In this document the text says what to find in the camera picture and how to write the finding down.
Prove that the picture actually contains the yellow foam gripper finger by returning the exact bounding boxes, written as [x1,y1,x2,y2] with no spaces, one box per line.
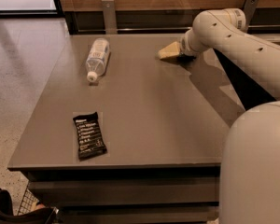
[158,41,182,60]

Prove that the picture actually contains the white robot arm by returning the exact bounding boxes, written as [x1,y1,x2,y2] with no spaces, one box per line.
[158,8,280,224]

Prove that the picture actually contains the black rxbar wrapper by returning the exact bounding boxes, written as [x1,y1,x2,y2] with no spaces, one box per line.
[73,112,107,160]

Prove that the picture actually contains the clear plastic water bottle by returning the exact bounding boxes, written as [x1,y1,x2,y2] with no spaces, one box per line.
[86,38,110,82]

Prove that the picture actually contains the grey table drawer front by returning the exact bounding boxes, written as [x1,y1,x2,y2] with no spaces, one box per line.
[28,177,219,206]

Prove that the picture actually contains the black chair seat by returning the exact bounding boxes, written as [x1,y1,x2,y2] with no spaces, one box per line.
[0,188,56,224]

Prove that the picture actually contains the left metal wall bracket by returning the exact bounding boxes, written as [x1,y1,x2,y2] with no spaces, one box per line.
[102,0,118,35]

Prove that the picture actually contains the metal wall bracket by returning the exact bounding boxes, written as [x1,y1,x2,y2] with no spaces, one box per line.
[102,0,118,35]
[243,0,259,31]

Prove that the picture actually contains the right metal wall bracket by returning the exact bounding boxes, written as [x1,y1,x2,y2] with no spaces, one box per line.
[243,0,259,31]

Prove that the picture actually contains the wire mesh basket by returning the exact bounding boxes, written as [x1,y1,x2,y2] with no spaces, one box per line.
[17,188,39,216]

